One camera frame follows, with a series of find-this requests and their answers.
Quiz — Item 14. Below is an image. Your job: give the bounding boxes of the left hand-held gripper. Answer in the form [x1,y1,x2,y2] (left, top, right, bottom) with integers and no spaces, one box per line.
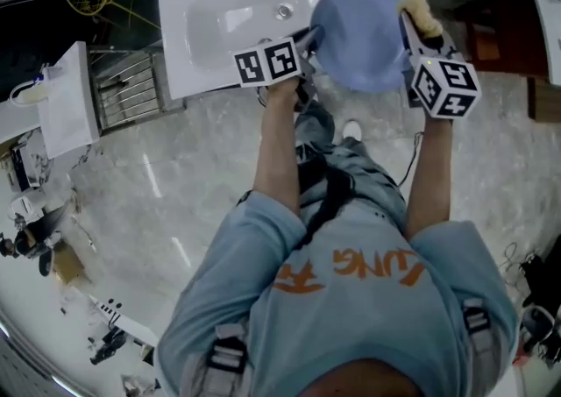
[232,25,324,103]

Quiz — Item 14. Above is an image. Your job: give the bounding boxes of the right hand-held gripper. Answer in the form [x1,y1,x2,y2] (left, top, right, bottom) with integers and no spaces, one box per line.
[399,11,483,120]

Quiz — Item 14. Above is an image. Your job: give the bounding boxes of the yellow sponge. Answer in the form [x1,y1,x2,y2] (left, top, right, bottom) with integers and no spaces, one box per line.
[395,0,444,39]

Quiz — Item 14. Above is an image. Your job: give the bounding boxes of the big light blue plate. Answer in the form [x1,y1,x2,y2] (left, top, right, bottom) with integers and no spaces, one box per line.
[309,0,415,95]

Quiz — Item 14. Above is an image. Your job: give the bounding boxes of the person's right forearm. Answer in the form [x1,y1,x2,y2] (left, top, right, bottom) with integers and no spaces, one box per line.
[402,117,455,239]

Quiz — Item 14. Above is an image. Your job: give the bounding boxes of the person's left forearm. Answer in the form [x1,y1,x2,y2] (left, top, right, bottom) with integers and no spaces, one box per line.
[251,77,308,222]

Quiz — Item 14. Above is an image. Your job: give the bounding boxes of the brown wooden cabinet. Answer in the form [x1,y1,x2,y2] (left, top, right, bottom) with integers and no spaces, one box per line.
[454,0,554,81]

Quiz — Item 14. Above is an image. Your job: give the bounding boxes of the white shoe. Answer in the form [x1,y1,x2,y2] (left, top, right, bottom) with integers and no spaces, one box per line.
[341,119,363,143]

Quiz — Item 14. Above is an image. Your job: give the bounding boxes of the white ceramic sink basin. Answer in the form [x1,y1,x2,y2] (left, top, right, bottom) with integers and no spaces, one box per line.
[156,0,414,101]

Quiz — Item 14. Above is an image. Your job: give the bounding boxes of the white basin on wooden cabinet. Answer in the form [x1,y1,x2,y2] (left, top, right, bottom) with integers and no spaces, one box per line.
[527,0,561,82]

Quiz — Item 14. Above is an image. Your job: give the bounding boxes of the brown wooden crate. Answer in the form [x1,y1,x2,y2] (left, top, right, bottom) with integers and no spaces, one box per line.
[527,76,561,125]

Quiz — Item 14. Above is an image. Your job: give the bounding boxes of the grey blue jeans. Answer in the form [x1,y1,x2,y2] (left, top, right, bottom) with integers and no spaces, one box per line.
[292,99,409,235]

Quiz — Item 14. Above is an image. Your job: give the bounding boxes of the steel bar rack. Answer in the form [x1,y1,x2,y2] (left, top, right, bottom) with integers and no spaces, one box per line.
[87,46,188,131]

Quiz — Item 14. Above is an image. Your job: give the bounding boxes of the white rectangular vanity basin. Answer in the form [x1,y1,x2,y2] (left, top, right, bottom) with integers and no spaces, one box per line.
[36,40,102,160]

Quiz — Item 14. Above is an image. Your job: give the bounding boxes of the light blue t-shirt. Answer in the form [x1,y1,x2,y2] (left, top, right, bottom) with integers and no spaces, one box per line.
[154,191,521,397]

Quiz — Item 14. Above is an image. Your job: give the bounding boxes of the white flat panel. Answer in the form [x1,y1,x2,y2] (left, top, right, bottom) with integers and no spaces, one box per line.
[87,294,160,349]

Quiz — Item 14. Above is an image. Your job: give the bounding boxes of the grey harness strap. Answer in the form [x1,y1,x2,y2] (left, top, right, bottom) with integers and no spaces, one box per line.
[204,323,252,397]
[461,297,500,358]

